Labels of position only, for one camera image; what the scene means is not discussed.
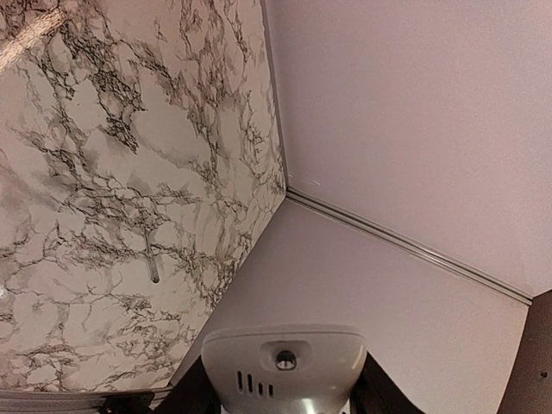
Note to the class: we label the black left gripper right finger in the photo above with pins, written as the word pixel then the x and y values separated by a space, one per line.
pixel 376 393

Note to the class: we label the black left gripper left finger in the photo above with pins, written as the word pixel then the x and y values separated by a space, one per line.
pixel 193 394

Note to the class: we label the white remote control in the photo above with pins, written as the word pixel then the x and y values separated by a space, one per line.
pixel 291 368

